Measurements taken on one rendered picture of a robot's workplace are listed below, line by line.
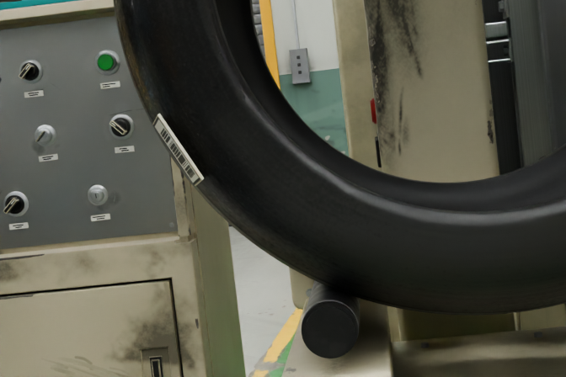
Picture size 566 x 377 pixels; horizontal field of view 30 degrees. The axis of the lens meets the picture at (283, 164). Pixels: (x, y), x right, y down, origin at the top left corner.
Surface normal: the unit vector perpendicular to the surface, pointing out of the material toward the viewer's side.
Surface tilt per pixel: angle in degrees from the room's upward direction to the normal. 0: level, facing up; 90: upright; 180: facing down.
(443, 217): 101
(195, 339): 90
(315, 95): 90
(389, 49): 90
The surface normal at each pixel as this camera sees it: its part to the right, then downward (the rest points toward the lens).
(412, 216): -0.12, 0.24
